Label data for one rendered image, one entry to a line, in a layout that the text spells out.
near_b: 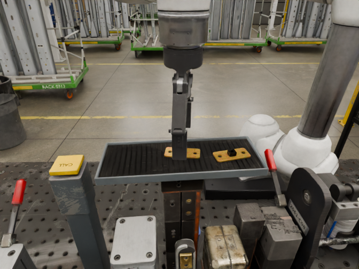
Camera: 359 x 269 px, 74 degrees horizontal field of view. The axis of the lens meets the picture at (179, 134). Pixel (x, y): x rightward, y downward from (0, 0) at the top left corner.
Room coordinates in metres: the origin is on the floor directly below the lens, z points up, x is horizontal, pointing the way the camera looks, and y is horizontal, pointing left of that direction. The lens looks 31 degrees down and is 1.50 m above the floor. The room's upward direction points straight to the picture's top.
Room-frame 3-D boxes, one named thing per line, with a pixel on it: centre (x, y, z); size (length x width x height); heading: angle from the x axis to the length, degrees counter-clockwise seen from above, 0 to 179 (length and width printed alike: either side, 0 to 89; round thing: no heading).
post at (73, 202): (0.43, 0.26, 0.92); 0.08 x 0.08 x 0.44; 5
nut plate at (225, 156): (0.46, -0.12, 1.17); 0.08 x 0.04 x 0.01; 104
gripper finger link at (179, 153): (0.40, 0.00, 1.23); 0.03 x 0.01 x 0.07; 84
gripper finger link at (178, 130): (0.39, 0.00, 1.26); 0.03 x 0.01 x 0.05; 174
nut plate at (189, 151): (0.47, -0.01, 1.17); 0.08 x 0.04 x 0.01; 84
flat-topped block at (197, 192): (0.46, 0.00, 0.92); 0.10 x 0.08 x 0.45; 95
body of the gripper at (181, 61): (0.47, -0.01, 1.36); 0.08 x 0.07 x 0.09; 174
